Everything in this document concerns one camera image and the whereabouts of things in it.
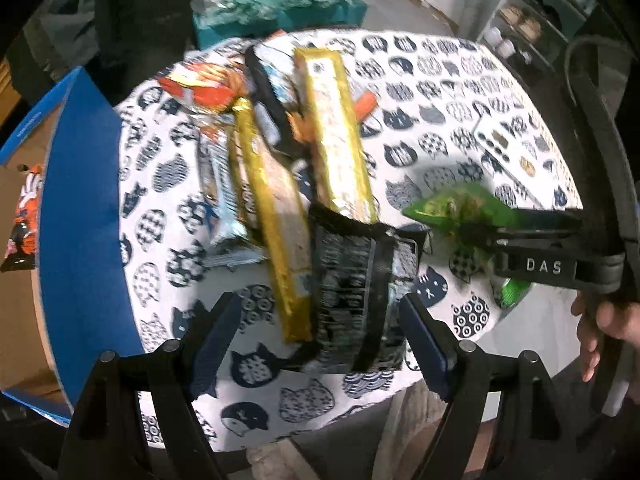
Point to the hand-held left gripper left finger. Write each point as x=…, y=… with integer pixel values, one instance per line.
x=216, y=347

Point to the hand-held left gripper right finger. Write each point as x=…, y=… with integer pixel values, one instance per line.
x=422, y=345

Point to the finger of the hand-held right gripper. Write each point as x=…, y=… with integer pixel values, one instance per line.
x=515, y=237
x=550, y=221

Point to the green snack packet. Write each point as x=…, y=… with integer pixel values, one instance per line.
x=450, y=207

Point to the large black snack packet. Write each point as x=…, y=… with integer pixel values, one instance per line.
x=345, y=290

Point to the long yellow cracker packet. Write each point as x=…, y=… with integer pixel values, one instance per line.
x=280, y=220
x=332, y=130

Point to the silver blue wafer packet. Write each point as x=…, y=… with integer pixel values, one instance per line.
x=222, y=195

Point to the blue cardboard box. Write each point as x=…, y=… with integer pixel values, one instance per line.
x=80, y=240

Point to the orange snack packet white glove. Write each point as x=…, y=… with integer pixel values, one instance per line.
x=25, y=210

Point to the orange red chips packet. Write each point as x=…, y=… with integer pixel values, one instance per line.
x=207, y=87

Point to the long black snack packet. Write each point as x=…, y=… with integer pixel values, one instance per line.
x=272, y=90

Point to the person's right hand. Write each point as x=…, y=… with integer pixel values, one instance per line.
x=607, y=320

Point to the printed card sheet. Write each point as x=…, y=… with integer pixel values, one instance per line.
x=507, y=152

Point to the cat print tablecloth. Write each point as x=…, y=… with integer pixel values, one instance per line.
x=425, y=90

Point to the shoe rack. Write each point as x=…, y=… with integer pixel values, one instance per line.
x=535, y=25

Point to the black jacket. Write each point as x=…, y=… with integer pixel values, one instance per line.
x=145, y=15

